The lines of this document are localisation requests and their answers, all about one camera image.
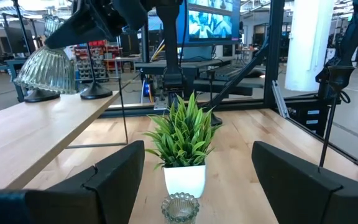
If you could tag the glass bottle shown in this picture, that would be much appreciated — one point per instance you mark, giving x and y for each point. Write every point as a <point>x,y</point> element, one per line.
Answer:
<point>180,208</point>
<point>45,71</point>

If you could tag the wooden riser shelf black legs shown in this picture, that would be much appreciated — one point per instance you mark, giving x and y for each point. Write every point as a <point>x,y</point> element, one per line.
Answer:
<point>26,133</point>

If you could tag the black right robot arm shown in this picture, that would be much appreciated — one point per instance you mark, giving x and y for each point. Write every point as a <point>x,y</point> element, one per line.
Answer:
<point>170,46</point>

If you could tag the green artificial plant white pot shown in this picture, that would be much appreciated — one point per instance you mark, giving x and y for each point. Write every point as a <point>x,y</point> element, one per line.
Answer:
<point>185,180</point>

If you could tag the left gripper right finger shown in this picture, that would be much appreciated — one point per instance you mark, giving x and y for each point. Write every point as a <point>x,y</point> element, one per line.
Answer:
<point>306,199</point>

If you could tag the silver aluminium bracket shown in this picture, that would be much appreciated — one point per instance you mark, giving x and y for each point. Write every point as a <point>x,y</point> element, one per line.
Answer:
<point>280,99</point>

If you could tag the short black metal candlestick holder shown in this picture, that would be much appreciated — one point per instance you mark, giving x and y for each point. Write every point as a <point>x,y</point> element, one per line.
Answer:
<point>217,121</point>

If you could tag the large monitor blue screen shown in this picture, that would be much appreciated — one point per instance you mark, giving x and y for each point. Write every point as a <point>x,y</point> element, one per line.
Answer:
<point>210,25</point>

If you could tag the black monitor desk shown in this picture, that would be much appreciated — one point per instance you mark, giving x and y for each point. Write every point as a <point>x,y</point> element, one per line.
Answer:
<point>197,67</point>

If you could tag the dark background monitor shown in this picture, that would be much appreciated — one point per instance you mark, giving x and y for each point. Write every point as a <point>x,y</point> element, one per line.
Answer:
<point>19,40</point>

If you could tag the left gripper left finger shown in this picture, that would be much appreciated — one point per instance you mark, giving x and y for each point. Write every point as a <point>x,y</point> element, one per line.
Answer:
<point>110,193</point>

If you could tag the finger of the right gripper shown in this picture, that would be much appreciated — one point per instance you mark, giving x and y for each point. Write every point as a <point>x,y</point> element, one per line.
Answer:
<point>85,25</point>

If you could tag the red storage shelving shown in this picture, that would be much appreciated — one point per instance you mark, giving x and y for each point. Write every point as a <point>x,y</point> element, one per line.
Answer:
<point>98,56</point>

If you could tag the black control box white labels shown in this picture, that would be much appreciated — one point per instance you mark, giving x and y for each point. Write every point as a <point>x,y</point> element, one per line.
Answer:
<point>309,118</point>

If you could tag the white round pillar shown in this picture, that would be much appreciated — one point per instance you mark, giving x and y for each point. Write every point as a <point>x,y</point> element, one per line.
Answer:
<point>309,46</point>

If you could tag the blue-grey background desk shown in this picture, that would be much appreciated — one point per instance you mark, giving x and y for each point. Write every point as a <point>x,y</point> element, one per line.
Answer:
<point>11,63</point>

